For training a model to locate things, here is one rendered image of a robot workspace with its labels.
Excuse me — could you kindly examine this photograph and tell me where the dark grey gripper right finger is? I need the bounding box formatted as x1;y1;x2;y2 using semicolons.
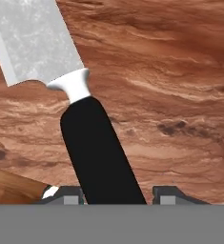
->
152;185;212;206

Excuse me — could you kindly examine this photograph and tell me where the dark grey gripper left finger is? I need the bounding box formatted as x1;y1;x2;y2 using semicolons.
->
36;185;86;206

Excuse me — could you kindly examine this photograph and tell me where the black-handled kitchen knife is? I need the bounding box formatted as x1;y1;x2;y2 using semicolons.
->
0;0;149;206

